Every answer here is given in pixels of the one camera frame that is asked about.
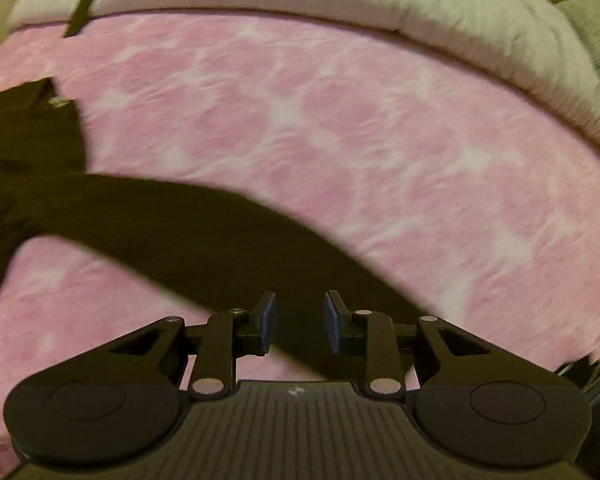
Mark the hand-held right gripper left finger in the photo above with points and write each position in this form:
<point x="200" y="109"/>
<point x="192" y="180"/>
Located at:
<point x="267" y="322"/>

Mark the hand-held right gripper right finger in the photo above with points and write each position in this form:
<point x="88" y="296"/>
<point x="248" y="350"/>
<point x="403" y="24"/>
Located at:
<point x="332" y="325"/>

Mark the dark brown sweater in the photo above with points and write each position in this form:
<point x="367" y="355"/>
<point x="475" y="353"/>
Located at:
<point x="155" y="220"/>

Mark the pink floral blanket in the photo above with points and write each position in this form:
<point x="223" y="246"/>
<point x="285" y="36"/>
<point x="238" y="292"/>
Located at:
<point x="355" y="135"/>

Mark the black smartphone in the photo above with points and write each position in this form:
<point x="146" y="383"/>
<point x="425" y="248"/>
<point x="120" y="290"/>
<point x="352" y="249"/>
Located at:
<point x="82" y="10"/>

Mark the grey pillow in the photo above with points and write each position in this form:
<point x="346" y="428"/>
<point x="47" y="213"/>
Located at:
<point x="597" y="30"/>

